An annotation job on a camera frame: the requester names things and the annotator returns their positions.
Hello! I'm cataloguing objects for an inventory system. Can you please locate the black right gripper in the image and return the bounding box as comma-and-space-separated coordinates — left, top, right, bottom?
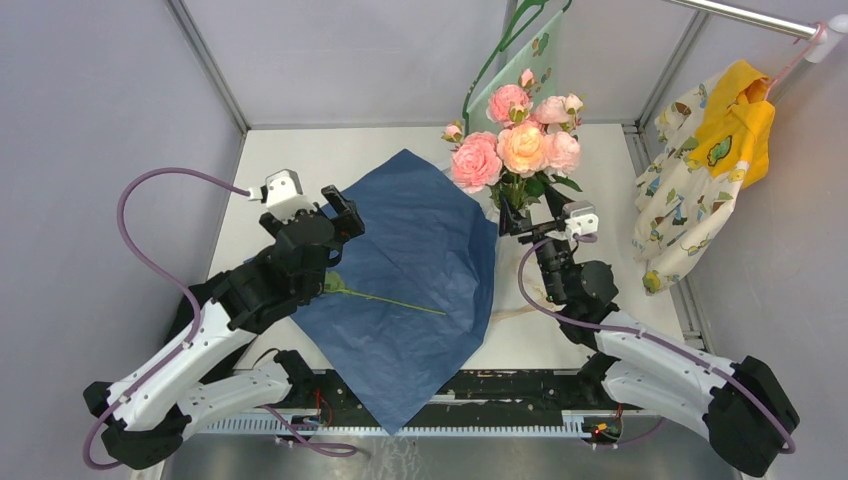
497, 182, 577, 303

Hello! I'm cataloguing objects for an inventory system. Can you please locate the cream ribbon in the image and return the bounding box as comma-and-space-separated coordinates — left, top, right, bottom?
489, 237, 555, 327

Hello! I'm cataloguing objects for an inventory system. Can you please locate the blue wrapping paper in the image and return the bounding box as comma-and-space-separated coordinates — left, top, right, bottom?
293, 150, 498, 434

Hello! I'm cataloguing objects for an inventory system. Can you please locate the separated pink rose stem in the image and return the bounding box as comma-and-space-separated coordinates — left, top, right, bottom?
485, 69, 584, 132

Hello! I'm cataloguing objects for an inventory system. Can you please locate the pink flower bunch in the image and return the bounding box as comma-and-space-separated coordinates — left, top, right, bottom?
442, 122, 503, 194

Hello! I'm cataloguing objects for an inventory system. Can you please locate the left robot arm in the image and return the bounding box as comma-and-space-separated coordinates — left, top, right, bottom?
84, 186, 364, 470

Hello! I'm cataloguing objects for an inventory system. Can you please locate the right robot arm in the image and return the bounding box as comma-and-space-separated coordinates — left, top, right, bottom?
497, 185, 799, 476

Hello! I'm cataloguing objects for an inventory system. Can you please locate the yellow patterned kids garment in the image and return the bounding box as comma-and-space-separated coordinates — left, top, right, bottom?
631, 60, 776, 295

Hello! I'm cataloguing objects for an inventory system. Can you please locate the pink clothes hanger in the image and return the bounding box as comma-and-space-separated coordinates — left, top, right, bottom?
764, 21, 827, 101

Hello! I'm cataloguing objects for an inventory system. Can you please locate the metal hanging rod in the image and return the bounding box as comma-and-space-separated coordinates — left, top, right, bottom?
665, 0, 847, 64

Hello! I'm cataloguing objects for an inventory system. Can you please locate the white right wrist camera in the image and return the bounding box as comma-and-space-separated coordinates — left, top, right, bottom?
563, 200, 599, 243

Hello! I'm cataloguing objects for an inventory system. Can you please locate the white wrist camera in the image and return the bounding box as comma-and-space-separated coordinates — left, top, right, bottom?
563, 200, 599, 243
248, 169, 318, 223

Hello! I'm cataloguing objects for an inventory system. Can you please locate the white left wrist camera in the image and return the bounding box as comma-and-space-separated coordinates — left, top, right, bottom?
248, 169, 318, 223

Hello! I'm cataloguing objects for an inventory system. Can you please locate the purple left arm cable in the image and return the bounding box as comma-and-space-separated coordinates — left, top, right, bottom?
82, 166, 256, 472

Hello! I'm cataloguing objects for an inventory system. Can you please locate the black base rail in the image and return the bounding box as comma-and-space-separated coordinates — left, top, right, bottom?
274, 370, 637, 429

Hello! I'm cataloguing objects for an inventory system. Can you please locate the white slotted cable duct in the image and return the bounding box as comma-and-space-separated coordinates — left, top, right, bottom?
201, 411, 590, 439

